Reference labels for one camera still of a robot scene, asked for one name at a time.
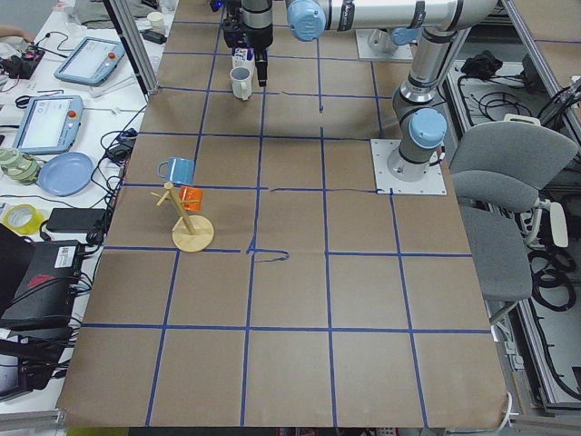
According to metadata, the black power adapter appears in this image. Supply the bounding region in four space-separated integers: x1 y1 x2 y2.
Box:
45 208 105 233

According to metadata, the white grey mug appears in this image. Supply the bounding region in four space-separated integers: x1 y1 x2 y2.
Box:
230 66 252 101

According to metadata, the blue teach pendant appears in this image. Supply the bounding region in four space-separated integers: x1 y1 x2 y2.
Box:
13 95 84 155
54 36 125 86

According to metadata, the white paper cup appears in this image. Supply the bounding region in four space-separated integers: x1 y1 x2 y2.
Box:
147 11 165 34

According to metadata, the upper blue teach pendant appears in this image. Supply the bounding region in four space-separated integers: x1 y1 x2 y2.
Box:
54 36 125 86

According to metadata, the aluminium frame post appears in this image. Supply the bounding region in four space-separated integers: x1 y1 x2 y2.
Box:
103 0 159 96

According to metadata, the wooden mug tree stand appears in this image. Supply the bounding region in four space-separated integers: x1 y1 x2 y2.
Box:
152 182 214 253

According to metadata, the light blue plate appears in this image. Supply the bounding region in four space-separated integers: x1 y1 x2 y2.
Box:
37 152 94 196

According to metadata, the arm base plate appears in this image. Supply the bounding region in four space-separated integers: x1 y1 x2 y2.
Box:
356 27 420 63
370 139 447 195

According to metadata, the lower blue teach pendant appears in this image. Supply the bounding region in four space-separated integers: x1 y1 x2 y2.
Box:
13 95 84 155

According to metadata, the black computer box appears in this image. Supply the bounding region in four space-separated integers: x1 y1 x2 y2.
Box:
1 226 83 332

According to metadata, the green tape rolls stack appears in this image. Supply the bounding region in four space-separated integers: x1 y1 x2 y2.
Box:
1 148 41 184

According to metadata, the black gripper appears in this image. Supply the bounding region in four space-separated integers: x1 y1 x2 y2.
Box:
254 47 269 86

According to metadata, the light blue mug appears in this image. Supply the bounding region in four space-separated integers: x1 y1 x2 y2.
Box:
157 157 195 185

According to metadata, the grey office chair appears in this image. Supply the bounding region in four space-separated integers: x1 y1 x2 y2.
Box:
449 121 578 323

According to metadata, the orange mug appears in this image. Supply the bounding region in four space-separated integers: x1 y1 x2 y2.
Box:
179 185 203 213

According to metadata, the yellow tape roll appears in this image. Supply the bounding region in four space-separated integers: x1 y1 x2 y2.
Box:
3 204 44 236

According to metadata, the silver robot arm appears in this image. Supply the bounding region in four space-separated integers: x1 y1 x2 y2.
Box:
388 1 496 169
209 0 463 87

